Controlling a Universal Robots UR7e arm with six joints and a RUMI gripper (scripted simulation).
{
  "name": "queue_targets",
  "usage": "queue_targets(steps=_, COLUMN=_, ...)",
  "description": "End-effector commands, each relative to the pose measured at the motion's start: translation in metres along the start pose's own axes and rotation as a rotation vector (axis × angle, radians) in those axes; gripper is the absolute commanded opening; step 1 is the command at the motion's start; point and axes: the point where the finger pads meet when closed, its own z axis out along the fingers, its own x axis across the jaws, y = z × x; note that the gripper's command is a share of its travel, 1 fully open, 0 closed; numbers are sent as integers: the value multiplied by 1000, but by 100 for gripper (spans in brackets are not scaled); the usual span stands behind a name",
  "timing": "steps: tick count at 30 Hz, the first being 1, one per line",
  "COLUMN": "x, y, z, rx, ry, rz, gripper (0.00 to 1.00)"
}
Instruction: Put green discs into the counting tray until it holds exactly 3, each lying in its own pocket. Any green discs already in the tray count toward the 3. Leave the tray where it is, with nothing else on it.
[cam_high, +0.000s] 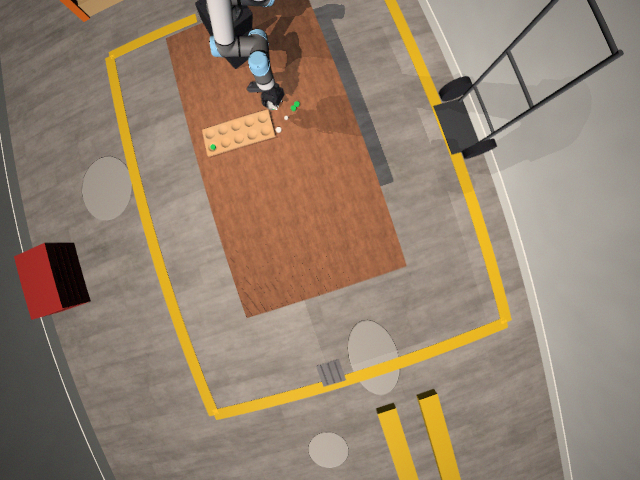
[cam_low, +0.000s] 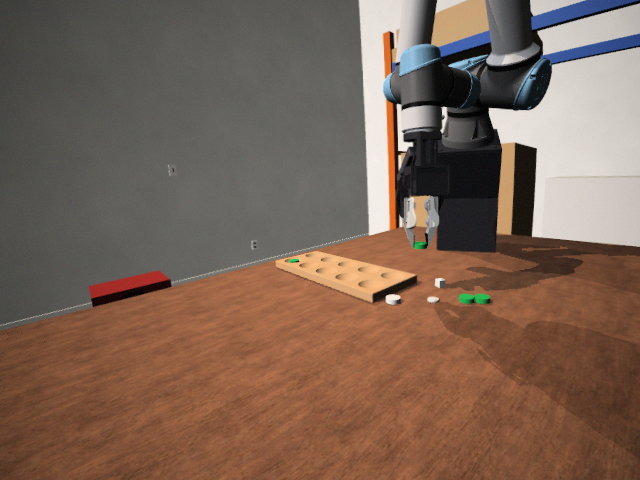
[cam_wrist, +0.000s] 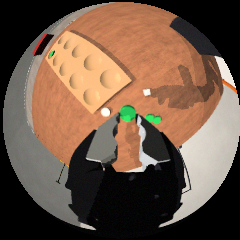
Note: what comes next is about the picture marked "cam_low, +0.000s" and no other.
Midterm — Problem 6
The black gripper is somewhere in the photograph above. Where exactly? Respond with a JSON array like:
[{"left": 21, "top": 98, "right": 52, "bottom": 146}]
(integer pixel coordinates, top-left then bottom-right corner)
[{"left": 396, "top": 130, "right": 450, "bottom": 247}]

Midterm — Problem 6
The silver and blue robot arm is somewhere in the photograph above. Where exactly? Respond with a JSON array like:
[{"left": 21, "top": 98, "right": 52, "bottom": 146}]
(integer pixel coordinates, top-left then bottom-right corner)
[{"left": 383, "top": 0, "right": 552, "bottom": 149}]

